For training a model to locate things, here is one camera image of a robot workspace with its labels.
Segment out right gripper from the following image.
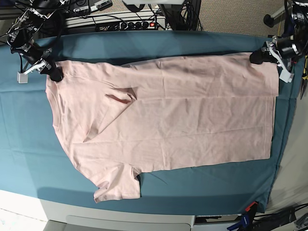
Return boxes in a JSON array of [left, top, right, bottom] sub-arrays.
[[19, 47, 64, 82]]

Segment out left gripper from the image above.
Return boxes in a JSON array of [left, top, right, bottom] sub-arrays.
[[249, 36, 298, 70]]

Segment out pink T-shirt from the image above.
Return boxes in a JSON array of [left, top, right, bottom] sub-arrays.
[[46, 53, 279, 203]]

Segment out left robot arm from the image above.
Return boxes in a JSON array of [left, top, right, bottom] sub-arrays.
[[249, 0, 308, 66]]

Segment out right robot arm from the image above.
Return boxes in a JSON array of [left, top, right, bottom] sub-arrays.
[[4, 0, 68, 84]]

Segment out black chair caster wheel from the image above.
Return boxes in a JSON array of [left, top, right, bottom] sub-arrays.
[[263, 14, 275, 28]]

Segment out teal table cloth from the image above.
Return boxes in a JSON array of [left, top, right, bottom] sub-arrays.
[[0, 31, 304, 216]]

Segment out white power strip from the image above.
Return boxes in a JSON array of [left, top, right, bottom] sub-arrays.
[[95, 19, 169, 31]]

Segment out blue black clamp bottom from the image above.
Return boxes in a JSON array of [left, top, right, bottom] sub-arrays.
[[227, 201, 258, 231]]

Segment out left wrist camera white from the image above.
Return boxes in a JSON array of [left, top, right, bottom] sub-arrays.
[[279, 68, 294, 83]]

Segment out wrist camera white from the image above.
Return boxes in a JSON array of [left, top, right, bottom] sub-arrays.
[[279, 68, 294, 83], [17, 72, 28, 84]]

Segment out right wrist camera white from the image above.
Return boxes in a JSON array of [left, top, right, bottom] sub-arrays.
[[17, 72, 28, 84]]

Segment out yellow handled pliers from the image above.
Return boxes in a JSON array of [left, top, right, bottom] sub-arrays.
[[300, 55, 308, 99]]

